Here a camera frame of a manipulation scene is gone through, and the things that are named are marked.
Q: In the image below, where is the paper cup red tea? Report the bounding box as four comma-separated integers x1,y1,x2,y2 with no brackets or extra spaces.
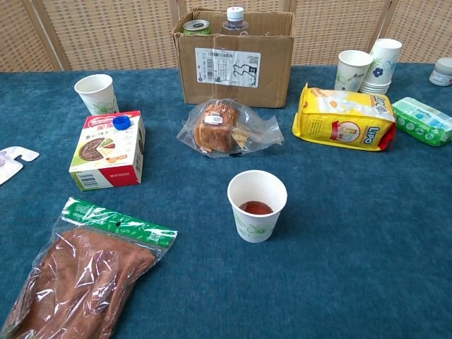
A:
227,169,288,244

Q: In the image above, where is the paper cup with dark drink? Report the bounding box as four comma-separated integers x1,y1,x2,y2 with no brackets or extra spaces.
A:
73,73,120,116

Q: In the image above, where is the empty single paper cup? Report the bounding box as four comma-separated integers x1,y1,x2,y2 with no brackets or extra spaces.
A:
333,49,374,93

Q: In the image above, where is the white paper cup right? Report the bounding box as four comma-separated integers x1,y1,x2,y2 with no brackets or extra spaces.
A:
359,37,403,95

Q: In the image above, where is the bagged bread loaf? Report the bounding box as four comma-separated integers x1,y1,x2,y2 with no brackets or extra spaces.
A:
176,97,285,158

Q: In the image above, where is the brown cardboard box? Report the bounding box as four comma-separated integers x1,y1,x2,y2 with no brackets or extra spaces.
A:
172,9,295,109

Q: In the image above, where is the blue bottle cap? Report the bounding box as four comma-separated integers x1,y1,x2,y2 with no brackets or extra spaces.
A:
112,114,132,131

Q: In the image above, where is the red white snack box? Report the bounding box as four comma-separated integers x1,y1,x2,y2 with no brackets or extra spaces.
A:
69,110,146,192

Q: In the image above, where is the yellow Lipo biscuit bag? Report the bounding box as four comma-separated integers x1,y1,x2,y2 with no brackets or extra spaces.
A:
292,83,397,152

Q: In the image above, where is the green drink can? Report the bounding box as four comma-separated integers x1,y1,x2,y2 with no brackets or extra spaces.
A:
182,19,213,35

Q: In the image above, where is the blue table cloth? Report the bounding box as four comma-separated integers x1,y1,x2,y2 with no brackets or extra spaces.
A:
0,62,452,339

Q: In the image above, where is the clear bottle with white cap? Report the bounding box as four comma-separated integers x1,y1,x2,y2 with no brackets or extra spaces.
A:
221,6,250,37

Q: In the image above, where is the wicker folding screen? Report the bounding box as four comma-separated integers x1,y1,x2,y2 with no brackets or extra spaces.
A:
0,0,452,73

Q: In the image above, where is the green tissue pack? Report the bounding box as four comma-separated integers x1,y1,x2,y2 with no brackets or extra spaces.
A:
391,97,452,148

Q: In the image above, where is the white toothbrush package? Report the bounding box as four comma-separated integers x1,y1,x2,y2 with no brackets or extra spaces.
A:
0,145,40,186

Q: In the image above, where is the small white jar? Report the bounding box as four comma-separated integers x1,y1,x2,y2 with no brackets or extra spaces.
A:
429,57,452,87

